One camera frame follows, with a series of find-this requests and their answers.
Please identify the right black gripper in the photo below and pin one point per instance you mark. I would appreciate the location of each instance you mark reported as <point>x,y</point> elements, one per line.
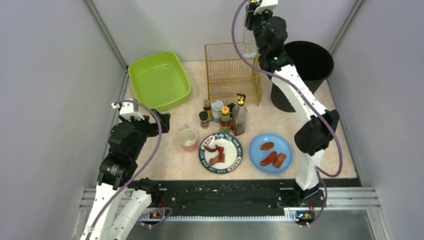
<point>250,16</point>

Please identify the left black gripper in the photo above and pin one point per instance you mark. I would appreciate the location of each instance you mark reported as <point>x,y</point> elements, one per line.
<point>164,121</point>

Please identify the clear oil dispenser bottle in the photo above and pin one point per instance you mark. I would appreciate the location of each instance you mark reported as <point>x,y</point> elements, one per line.
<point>249,47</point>

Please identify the red sauce bottle yellow cap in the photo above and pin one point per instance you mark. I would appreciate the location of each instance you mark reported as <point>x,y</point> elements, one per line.
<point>225,120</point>

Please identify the dark sauce dispenser bottle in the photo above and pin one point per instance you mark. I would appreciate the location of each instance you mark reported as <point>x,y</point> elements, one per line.
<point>239,115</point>

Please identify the glass jar black lid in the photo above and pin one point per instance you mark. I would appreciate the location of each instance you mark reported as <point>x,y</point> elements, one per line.
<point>230,107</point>

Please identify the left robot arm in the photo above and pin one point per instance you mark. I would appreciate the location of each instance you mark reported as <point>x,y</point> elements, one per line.
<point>125,141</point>

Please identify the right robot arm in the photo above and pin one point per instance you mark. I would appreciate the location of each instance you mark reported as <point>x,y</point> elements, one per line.
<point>318,123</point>

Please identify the pink mug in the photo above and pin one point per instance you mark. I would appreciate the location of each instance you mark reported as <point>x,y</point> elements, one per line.
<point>188,139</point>

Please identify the green plastic basin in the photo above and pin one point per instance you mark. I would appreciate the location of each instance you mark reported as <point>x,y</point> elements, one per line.
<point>159,81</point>

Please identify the small dark spice jar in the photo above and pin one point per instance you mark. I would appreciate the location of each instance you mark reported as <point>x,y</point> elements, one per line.
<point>204,119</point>

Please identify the small spice bottle yellow label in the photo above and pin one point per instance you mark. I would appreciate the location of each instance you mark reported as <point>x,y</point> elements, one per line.
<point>207,109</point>

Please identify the black trash bin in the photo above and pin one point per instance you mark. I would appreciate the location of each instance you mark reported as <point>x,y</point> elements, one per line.
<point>314,64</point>

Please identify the meat scrap on plate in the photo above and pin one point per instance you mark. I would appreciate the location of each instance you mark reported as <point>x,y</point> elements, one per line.
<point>219,158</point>

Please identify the white plate green rim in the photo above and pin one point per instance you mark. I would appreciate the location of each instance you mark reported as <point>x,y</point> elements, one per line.
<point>233,151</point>

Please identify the upper sausage piece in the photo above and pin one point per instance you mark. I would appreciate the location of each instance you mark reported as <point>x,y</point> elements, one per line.
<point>267,146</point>

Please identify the blue plate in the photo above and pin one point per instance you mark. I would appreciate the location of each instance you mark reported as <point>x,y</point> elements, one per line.
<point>281,146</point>

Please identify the red sausage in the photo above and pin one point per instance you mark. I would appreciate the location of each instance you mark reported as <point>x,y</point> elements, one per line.
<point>269,159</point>

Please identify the brown sausage piece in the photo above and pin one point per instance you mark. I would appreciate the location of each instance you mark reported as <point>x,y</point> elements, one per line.
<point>278,161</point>

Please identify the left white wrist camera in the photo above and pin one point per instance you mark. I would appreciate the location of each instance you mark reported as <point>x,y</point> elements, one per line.
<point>127,110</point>

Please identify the gold wire rack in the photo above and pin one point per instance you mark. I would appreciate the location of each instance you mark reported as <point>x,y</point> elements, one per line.
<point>227,75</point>

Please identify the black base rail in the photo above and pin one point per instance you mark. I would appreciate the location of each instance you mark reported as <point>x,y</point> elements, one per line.
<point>232,198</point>

